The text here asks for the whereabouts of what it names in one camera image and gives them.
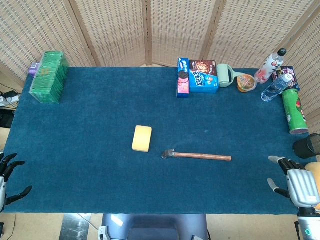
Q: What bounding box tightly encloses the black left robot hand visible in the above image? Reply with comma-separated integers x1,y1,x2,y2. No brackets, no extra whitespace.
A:
0,153,34,214

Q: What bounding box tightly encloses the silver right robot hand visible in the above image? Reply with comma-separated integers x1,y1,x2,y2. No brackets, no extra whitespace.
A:
267,155,320,208

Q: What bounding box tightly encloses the wooden handle claw hammer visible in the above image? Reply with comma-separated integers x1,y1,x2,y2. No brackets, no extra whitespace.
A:
161,148,233,162

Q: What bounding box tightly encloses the yellow sponge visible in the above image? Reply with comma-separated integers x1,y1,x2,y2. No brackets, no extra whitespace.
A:
131,125,153,153

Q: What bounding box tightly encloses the black mesh pen cup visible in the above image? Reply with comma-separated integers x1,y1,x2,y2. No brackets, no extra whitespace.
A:
292,133,320,160

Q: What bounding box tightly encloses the green chips can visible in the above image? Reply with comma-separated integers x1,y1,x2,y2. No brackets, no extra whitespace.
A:
281,88,310,136

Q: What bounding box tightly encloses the white power strip with plugs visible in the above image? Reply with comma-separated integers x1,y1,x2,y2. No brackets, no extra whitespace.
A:
0,90,21,109

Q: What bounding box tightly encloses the blue table cloth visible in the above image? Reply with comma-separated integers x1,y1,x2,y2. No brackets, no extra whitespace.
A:
3,66,314,216

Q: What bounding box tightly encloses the clear water bottle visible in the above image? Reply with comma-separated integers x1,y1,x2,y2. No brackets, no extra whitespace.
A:
260,73,293,102

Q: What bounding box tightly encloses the purple snack bag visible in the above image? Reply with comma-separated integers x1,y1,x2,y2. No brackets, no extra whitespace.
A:
271,65,301,92

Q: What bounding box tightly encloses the orange jelly cup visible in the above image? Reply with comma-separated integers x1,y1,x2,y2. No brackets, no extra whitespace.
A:
236,74,258,94

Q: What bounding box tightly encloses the green packet stack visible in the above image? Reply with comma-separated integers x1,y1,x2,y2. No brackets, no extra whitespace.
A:
29,50,70,104

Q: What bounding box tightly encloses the small purple box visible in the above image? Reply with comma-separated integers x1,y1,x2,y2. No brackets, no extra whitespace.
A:
28,62,41,75

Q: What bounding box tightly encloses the pale green lint roller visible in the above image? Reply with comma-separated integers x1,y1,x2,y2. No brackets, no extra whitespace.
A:
216,63,247,88

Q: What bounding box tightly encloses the blue cookie box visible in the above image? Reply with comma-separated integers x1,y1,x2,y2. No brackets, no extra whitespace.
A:
189,69,220,95

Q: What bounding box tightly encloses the blue robot torso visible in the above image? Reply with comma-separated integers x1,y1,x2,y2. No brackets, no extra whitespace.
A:
101,213,210,240

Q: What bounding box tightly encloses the brown snack box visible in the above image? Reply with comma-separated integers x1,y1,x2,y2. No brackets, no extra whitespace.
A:
189,59,217,76

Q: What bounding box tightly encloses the blue pink Oreo box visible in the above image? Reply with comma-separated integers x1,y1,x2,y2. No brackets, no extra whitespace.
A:
176,57,191,99

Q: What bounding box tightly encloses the wicker folding screen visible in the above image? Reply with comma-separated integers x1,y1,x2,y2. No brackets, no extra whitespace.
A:
0,0,320,133

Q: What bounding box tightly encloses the white connector bracket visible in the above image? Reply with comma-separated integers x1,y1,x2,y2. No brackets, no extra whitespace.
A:
97,225,109,240

